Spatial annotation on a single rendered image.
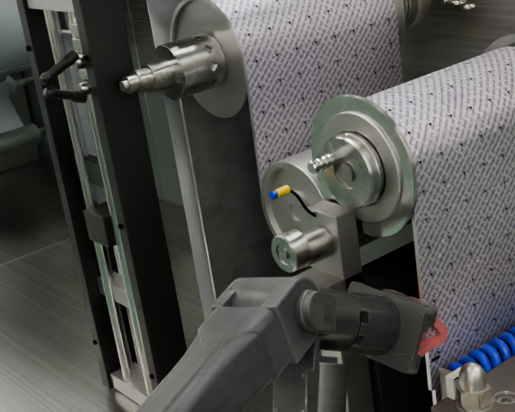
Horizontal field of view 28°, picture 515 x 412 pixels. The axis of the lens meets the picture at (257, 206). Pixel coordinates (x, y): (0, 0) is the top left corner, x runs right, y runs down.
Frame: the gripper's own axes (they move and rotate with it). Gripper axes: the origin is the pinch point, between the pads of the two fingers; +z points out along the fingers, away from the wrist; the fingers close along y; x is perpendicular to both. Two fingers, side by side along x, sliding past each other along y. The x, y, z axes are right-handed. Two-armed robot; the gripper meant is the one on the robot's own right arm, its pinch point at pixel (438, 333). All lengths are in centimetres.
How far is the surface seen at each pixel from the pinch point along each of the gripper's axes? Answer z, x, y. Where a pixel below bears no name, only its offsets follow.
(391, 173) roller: -11.3, 14.5, -1.3
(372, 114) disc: -13.6, 19.4, -3.5
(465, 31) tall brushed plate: 16.0, 34.6, -20.9
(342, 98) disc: -14.1, 20.4, -7.5
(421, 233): -6.8, 9.6, 0.2
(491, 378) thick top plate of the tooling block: 3.4, -2.9, 5.3
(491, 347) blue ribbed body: 5.6, -0.3, 2.7
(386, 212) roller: -9.2, 10.7, -2.7
